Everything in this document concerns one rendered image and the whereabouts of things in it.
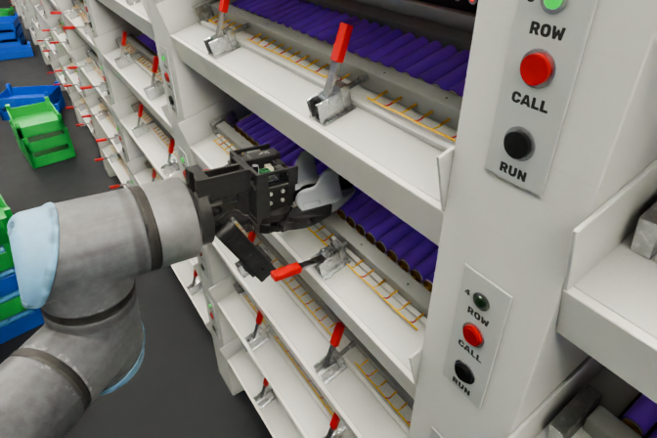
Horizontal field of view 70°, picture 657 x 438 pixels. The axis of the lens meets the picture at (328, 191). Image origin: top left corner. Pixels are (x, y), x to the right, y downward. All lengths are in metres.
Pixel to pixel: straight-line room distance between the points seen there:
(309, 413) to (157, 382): 0.65
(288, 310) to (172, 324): 0.85
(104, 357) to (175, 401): 0.90
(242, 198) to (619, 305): 0.38
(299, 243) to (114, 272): 0.24
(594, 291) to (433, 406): 0.22
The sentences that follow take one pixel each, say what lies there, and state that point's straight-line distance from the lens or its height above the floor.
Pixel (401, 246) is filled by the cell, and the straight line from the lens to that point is 0.56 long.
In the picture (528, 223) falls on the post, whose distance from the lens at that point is 0.30.
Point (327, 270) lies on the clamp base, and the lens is 0.57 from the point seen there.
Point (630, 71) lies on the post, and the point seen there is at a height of 1.08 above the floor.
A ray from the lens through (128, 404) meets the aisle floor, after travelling 1.47.
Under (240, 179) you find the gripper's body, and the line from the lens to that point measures 0.52.
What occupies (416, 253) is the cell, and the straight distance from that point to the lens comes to 0.55.
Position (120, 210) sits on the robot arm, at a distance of 0.49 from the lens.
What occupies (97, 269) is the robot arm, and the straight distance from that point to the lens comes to 0.49.
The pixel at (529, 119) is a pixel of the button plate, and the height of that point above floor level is 1.04.
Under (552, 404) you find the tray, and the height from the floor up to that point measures 0.80.
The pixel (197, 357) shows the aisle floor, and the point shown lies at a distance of 1.51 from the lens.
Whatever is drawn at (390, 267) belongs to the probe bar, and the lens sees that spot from 0.54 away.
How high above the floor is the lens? 1.15
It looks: 32 degrees down
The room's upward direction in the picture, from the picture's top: straight up
